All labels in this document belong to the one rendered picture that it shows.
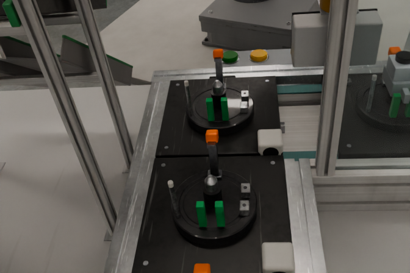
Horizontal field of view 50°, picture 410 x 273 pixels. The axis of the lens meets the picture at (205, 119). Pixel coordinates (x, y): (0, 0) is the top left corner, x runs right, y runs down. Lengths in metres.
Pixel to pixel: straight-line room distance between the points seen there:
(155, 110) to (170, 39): 0.46
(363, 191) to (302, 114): 0.23
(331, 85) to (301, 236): 0.24
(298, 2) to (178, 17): 0.41
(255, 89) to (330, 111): 0.30
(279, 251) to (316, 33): 0.32
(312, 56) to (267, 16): 0.60
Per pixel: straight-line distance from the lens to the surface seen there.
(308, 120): 0.97
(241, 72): 1.05
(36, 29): 0.60
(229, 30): 1.28
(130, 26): 1.51
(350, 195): 0.85
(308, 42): 0.66
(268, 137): 0.83
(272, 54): 1.10
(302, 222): 0.75
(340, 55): 0.65
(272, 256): 0.67
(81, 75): 0.85
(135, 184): 0.82
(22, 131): 1.20
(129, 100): 1.18
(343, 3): 0.60
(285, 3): 1.33
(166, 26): 1.47
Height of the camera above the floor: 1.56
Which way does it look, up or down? 41 degrees down
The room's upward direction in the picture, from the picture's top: 8 degrees counter-clockwise
